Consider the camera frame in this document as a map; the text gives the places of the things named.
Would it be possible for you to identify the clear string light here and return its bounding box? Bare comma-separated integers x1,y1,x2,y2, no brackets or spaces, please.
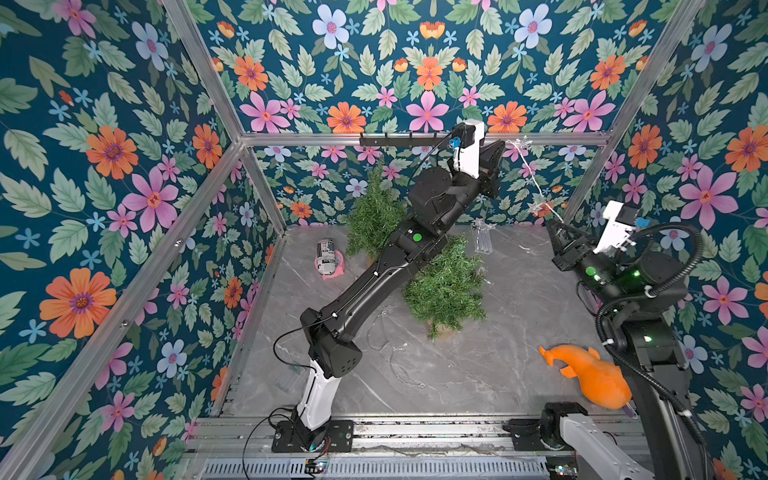
353,136,568,391

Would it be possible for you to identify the small green tree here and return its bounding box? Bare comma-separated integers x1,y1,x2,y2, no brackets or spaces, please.
403,235,487,340
347,166,406,258

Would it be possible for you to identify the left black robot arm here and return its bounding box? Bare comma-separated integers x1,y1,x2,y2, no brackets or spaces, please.
293,140,505,436

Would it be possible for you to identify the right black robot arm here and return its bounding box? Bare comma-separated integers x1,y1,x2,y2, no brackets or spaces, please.
547,207,713,479

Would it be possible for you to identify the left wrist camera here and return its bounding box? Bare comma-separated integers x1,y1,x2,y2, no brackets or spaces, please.
449,120,485,179

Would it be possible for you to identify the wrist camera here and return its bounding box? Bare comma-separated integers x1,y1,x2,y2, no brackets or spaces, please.
449,120,485,179
592,200,650,254

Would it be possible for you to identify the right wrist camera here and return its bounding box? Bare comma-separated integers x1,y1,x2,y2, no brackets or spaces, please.
592,200,650,254

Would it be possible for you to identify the black hook rail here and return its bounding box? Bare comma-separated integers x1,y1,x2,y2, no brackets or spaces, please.
353,133,452,148

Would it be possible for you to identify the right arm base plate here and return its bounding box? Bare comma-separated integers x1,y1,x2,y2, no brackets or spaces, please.
502,410,597,451

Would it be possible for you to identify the white cable duct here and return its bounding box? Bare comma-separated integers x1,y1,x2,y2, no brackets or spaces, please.
202,457,550,479

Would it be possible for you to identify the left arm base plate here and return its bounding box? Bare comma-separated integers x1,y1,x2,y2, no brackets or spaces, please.
271,420,355,453

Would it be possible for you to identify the aluminium frame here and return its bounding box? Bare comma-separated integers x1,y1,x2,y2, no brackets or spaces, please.
1,1,715,479

